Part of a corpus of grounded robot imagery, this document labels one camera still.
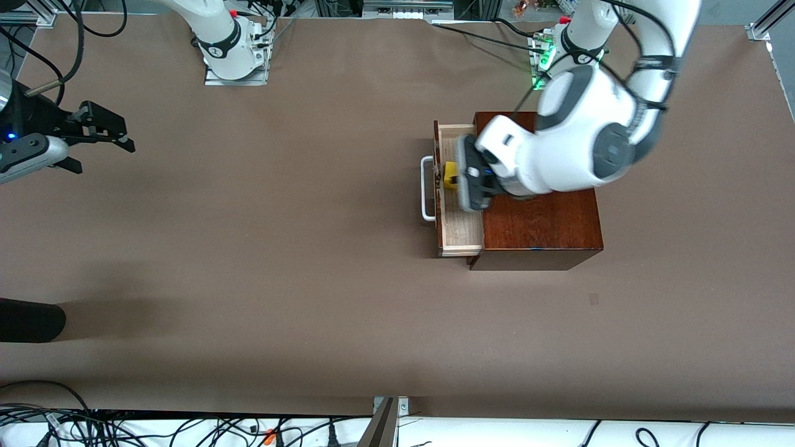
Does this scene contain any dark brown wooden cabinet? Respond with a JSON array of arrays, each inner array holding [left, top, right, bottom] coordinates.
[[467, 112, 604, 271]]

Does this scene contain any black cable on table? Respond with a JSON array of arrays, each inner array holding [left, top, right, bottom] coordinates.
[[431, 19, 542, 54]]

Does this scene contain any dark grey diagonal beam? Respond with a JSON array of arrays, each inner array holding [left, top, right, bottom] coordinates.
[[357, 397, 399, 447]]

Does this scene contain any grey box with ports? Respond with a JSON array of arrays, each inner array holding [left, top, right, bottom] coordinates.
[[362, 0, 455, 20]]

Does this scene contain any aluminium frame profile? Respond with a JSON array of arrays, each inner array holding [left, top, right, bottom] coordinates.
[[748, 0, 795, 43], [19, 0, 58, 29]]

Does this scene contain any tangled black cable bundle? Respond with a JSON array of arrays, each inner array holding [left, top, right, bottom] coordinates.
[[0, 380, 358, 447]]

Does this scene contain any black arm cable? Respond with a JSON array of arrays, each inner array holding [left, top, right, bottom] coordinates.
[[514, 0, 679, 126], [0, 0, 129, 107]]

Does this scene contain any black foam cylinder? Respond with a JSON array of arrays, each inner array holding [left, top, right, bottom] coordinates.
[[0, 298, 66, 343]]

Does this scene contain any light wood drawer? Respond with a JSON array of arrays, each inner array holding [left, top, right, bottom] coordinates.
[[420, 120, 486, 258]]

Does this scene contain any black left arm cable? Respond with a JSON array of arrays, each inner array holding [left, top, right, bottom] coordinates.
[[514, 0, 679, 126]]

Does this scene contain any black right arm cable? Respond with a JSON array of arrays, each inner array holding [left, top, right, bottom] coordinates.
[[0, 0, 129, 107]]

